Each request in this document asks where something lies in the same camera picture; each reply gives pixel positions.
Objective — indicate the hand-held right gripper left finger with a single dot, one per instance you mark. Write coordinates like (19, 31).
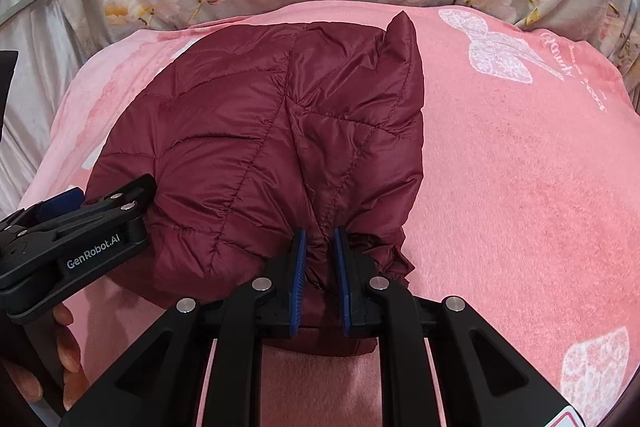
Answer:
(296, 287)

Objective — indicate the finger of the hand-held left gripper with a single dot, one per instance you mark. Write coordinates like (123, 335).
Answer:
(125, 194)

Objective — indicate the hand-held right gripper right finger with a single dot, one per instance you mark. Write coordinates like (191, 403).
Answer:
(342, 287)

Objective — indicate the maroon puffer jacket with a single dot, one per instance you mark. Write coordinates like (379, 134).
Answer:
(260, 147)

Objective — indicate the person's left hand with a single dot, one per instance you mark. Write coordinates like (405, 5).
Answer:
(64, 337)

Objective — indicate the grey bed sheet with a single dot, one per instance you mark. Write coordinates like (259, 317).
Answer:
(35, 97)

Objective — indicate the pink printed blanket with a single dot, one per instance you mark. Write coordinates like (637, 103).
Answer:
(515, 187)

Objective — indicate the grey metal bar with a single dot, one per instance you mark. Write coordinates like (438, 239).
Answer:
(25, 3)

